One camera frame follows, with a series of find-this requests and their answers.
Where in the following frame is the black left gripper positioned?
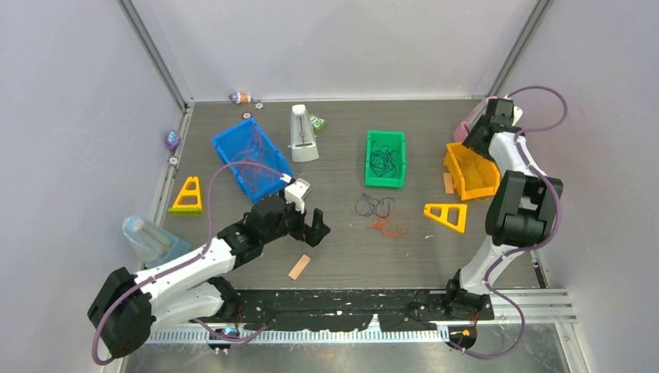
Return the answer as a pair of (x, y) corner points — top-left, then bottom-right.
(262, 197), (329, 246)

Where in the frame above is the yellow cable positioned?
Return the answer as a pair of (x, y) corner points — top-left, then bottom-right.
(458, 152), (495, 191)

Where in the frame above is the dark purple cable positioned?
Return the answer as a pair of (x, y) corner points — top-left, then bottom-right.
(354, 193), (396, 219)
(368, 144), (402, 179)

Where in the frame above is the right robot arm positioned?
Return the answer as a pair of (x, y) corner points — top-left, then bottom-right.
(442, 96), (563, 319)

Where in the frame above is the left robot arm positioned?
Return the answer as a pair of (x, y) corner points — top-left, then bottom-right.
(87, 195), (331, 365)

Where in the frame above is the flat wooden block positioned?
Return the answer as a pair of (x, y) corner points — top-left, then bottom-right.
(288, 254), (311, 281)

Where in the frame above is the pink metronome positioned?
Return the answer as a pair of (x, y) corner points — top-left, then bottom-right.
(453, 96), (497, 143)

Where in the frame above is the orange plastic bin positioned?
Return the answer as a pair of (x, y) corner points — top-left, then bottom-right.
(443, 142), (501, 200)

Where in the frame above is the small wooden block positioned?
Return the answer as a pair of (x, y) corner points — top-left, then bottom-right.
(443, 173), (455, 194)

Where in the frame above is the white metronome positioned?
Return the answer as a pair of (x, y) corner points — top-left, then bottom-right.
(291, 104), (319, 162)

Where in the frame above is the green plastic bin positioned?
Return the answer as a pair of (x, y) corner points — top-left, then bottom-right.
(364, 130), (407, 189)

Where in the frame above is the green monster toy block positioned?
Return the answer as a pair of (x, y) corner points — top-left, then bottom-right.
(309, 114), (327, 132)

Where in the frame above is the blue plastic bin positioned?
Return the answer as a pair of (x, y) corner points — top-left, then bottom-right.
(211, 118), (293, 204)

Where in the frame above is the yellow triangle on green base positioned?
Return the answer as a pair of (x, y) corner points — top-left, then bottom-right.
(168, 176), (203, 215)

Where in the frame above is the clear plastic bottle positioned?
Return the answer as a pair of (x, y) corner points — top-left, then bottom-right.
(122, 215), (191, 268)

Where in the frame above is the small clown figurine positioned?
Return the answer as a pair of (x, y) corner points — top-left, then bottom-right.
(228, 91), (253, 104)

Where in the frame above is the purple round toy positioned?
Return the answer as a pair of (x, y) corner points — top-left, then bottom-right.
(165, 130), (181, 151)

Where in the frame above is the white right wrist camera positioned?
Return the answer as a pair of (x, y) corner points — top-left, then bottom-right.
(512, 106), (523, 127)

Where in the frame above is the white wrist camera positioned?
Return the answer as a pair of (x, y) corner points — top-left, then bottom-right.
(280, 173), (311, 214)
(512, 106), (523, 127)

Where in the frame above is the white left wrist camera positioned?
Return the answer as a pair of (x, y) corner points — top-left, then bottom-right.
(280, 173), (311, 214)

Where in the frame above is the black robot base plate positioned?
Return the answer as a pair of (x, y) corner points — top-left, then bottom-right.
(187, 288), (495, 333)

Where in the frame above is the yellow triangular plastic frame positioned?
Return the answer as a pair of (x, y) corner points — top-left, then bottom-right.
(423, 203), (468, 234)

